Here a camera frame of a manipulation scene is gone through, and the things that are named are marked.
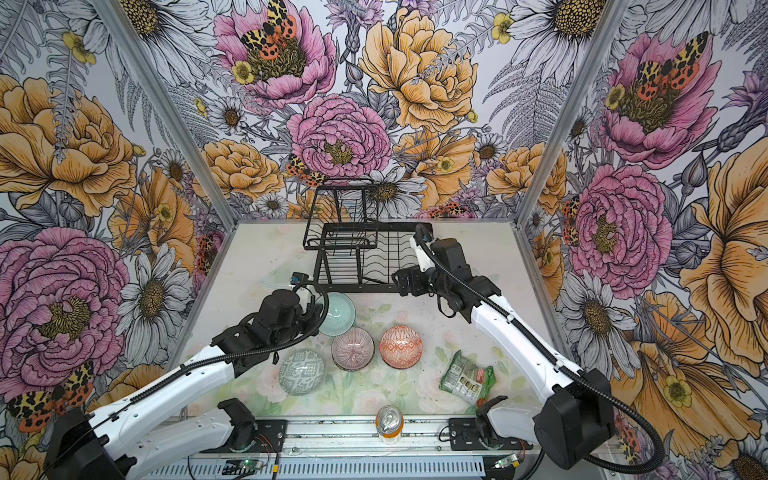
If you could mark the orange lidded jar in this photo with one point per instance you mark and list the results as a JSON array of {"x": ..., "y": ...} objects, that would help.
[{"x": 389, "y": 423}]

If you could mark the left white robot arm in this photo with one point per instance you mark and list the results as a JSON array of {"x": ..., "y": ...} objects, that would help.
[{"x": 126, "y": 439}]

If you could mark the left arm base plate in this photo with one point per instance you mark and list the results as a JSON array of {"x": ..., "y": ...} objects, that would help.
[{"x": 265, "y": 435}]

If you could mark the mint green bowl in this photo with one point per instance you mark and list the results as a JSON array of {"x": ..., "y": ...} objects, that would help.
[{"x": 340, "y": 317}]

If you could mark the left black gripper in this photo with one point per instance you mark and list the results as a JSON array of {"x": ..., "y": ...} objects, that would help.
[{"x": 312, "y": 312}]

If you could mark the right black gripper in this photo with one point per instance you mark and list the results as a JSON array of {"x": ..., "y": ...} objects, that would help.
[{"x": 415, "y": 274}]

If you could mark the green circuit board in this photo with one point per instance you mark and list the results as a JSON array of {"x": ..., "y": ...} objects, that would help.
[{"x": 242, "y": 468}]

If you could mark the orange patterned bowl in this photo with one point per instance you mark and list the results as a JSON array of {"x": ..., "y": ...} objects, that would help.
[{"x": 401, "y": 347}]

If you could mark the pink striped bowl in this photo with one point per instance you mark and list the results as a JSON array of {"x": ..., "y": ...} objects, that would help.
[{"x": 353, "y": 350}]

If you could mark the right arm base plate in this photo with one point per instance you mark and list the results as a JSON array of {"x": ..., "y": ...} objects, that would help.
[{"x": 472, "y": 434}]

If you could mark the black wire dish rack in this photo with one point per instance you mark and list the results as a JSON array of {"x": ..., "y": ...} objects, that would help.
[{"x": 357, "y": 246}]

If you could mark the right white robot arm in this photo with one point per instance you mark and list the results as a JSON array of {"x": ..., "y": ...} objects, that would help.
[{"x": 576, "y": 416}]

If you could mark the aluminium front rail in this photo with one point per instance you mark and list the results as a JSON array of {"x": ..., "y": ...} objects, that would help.
[{"x": 350, "y": 448}]

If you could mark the green snack packet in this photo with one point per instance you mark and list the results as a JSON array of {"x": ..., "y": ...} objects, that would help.
[{"x": 470, "y": 382}]

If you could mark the grey green patterned bowl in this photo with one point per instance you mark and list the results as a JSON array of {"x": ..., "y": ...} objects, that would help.
[{"x": 302, "y": 373}]

